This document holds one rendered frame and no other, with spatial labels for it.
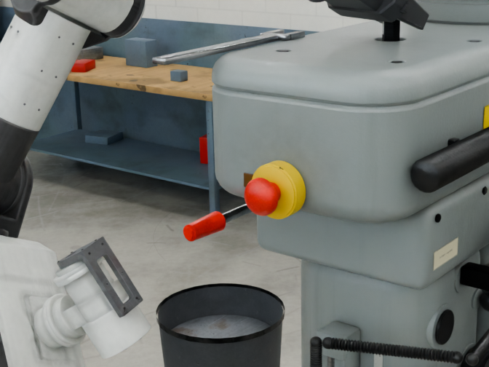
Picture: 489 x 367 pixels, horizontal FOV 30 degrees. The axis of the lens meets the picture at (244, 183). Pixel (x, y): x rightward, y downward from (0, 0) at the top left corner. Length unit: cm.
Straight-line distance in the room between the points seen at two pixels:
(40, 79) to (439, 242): 51
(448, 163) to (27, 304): 51
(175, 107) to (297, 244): 615
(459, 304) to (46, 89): 58
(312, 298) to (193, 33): 588
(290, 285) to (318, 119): 423
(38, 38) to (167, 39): 607
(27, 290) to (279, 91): 39
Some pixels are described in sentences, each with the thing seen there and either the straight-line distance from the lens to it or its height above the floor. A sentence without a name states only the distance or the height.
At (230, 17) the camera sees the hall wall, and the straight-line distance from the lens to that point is 675.
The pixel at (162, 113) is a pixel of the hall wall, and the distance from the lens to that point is 735.
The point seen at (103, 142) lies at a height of 25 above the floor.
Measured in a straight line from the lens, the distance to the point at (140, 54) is 695.
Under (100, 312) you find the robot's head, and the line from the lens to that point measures 104.
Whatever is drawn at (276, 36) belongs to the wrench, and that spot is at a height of 190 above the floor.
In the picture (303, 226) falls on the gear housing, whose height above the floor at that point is 168.
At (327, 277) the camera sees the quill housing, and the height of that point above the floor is 160.
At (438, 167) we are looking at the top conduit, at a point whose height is 180.
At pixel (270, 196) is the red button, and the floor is 176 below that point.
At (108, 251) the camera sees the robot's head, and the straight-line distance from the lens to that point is 104.
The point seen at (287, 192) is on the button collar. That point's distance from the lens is 95.
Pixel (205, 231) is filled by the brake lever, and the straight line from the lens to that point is 103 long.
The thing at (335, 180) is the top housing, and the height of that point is 178.
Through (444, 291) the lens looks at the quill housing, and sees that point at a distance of 114.
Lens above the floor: 205
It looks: 17 degrees down
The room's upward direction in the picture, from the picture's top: 1 degrees counter-clockwise
